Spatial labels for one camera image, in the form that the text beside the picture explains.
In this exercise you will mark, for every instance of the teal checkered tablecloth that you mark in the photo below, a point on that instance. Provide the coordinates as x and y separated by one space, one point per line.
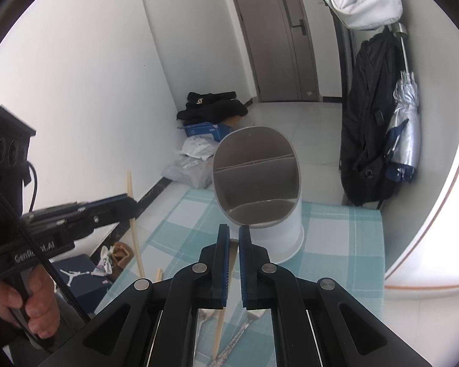
329 244

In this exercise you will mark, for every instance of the blue cardboard box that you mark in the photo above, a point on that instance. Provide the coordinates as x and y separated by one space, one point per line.
204 130

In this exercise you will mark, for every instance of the grey door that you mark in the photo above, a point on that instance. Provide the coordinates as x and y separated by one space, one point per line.
267 46

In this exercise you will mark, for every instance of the black clothes pile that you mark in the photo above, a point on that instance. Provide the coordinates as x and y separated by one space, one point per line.
210 109

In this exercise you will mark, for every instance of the brown cardboard piece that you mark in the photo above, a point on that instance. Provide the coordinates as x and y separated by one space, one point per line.
232 121

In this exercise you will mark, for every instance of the brown slipper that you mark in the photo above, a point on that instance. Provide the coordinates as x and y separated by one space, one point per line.
121 254

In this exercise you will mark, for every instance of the navy shoe box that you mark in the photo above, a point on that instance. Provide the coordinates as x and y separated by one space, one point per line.
84 283

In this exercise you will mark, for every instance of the person's left hand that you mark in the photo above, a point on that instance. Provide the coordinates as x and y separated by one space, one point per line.
42 298

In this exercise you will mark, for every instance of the clear plastic bag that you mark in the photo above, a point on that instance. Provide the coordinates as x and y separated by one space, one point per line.
187 174

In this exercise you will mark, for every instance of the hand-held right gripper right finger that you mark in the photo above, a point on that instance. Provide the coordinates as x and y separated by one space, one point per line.
244 263

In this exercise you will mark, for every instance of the silver folded umbrella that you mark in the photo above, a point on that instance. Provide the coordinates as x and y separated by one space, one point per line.
405 130

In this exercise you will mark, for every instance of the crumpled white paper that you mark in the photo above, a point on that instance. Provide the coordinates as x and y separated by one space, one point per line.
104 262

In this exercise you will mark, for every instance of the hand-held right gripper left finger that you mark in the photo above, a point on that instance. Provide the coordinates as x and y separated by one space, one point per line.
223 263

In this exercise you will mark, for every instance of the white plastic bag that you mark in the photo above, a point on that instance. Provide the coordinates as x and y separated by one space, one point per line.
199 147

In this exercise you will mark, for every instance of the black hanging jacket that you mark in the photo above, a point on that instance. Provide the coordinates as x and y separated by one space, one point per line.
367 122

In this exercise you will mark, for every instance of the white utensil holder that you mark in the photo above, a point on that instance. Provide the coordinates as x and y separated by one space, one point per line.
275 233

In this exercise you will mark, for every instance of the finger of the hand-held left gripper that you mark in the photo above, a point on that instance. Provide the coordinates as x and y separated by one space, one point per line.
107 198
116 212

